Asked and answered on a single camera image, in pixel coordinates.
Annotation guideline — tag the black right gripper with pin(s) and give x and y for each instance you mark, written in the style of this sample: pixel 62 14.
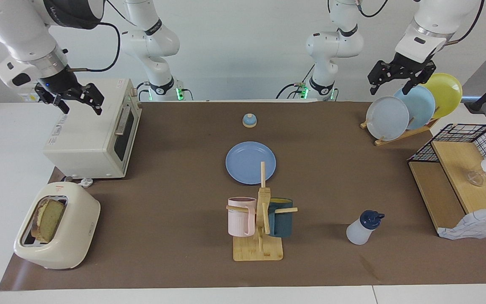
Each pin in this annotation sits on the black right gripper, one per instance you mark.
pixel 59 84

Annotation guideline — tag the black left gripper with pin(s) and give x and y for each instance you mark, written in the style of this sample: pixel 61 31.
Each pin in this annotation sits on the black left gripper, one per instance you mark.
pixel 403 69

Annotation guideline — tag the toasted bread slice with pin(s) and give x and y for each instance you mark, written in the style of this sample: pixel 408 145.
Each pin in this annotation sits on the toasted bread slice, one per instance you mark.
pixel 49 219

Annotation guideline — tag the white bottle with navy cap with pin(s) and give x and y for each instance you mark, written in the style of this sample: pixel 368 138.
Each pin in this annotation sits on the white bottle with navy cap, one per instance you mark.
pixel 359 232

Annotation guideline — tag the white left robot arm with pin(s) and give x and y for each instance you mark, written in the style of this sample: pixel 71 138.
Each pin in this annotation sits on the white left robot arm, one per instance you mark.
pixel 336 44

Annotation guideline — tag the light blue plate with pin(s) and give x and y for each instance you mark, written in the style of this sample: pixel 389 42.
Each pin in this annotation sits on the light blue plate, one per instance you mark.
pixel 420 105

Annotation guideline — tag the pale grey plate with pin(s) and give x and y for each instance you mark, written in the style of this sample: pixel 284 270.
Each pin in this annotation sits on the pale grey plate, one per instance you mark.
pixel 386 118

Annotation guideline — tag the yellow plate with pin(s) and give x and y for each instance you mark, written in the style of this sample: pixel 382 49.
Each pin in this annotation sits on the yellow plate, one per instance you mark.
pixel 445 93

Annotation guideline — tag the wooden plate rack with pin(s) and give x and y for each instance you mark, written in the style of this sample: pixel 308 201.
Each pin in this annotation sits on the wooden plate rack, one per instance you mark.
pixel 411 130

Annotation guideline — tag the blue round plate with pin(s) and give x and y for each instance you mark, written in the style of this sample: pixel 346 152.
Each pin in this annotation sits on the blue round plate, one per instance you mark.
pixel 247 162

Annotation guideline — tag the white toaster oven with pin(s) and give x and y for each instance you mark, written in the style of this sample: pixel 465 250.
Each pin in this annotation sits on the white toaster oven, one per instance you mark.
pixel 82 143

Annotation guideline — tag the clear glass cup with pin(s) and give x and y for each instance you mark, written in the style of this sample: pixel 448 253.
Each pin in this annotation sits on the clear glass cup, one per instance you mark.
pixel 476 178

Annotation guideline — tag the cream two-slot toaster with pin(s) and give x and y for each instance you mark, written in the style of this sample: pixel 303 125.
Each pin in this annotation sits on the cream two-slot toaster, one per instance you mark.
pixel 70 236

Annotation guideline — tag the small blue wooden-knob bell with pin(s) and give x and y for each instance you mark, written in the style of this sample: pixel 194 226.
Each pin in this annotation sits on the small blue wooden-knob bell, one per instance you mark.
pixel 249 121

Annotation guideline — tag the brown table mat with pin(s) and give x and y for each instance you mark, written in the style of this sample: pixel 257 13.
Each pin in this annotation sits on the brown table mat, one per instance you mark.
pixel 163 232

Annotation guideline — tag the white checkered cloth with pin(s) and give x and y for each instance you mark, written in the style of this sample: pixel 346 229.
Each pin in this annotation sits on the white checkered cloth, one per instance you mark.
pixel 479 223

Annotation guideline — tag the teal mug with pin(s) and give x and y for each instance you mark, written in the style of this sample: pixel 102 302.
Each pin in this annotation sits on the teal mug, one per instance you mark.
pixel 281 223

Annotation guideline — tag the pink ribbed mug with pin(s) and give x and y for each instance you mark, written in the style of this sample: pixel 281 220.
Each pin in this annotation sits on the pink ribbed mug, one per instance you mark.
pixel 238 219

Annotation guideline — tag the wooden mug rack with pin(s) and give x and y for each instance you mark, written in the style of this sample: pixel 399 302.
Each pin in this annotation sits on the wooden mug rack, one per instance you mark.
pixel 268 251

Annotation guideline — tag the white wall socket strip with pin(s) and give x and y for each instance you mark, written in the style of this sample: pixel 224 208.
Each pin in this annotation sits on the white wall socket strip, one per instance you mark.
pixel 28 98

